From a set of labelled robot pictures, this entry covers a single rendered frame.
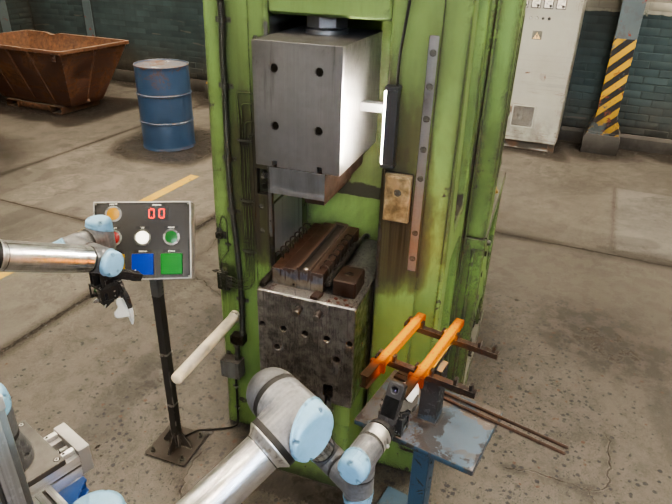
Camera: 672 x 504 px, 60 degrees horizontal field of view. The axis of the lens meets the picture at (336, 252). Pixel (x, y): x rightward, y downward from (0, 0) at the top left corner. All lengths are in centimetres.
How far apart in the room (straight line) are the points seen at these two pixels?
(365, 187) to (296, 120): 62
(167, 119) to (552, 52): 416
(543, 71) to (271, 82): 533
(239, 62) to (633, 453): 241
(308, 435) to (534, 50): 613
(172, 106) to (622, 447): 521
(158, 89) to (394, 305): 474
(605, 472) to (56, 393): 263
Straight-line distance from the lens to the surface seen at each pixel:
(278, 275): 214
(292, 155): 192
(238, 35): 208
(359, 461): 146
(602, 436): 315
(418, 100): 190
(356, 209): 245
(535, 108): 706
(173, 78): 651
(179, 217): 215
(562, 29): 693
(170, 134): 662
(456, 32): 185
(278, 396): 122
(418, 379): 169
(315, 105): 185
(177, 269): 214
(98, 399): 320
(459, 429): 197
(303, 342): 217
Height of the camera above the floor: 202
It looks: 28 degrees down
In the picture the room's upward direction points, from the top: 2 degrees clockwise
